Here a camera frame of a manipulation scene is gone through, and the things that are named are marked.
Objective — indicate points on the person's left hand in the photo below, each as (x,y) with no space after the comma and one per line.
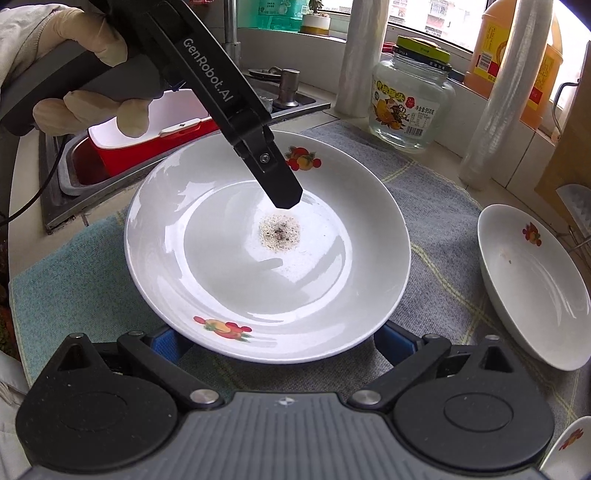
(92,27)

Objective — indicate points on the steel faucet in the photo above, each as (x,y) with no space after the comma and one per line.
(234,37)

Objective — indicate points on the white fruit-print plate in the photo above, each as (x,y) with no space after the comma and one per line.
(231,258)
(531,286)
(572,457)

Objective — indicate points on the bamboo cutting board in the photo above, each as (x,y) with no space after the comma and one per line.
(572,152)

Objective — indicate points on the person's left forearm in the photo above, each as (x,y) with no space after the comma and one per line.
(18,50)

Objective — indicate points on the red and white basin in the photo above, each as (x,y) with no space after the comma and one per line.
(138,152)

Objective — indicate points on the orange cooking oil bottle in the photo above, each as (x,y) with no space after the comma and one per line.
(498,46)

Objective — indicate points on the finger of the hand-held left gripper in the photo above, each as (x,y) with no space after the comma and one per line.
(277,175)

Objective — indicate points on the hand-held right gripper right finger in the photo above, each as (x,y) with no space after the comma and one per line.
(397,341)

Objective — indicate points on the steel kitchen sink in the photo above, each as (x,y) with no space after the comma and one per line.
(53,198)

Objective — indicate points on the small potted plant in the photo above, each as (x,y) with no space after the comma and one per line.
(316,23)

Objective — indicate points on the grey and teal checked cloth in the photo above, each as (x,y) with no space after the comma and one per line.
(438,207)

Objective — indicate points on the green detergent bottle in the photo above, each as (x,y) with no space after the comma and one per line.
(277,9)

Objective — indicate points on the steel sink knob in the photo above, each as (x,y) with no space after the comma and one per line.
(288,90)

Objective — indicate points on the white jacket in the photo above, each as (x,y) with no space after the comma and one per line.
(9,392)

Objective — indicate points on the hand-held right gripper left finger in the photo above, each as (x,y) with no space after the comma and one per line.
(166,344)

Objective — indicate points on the plastic wrap roll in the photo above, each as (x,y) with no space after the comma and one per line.
(360,69)
(503,115)

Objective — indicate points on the clear glass jar green lid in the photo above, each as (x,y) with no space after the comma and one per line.
(406,92)

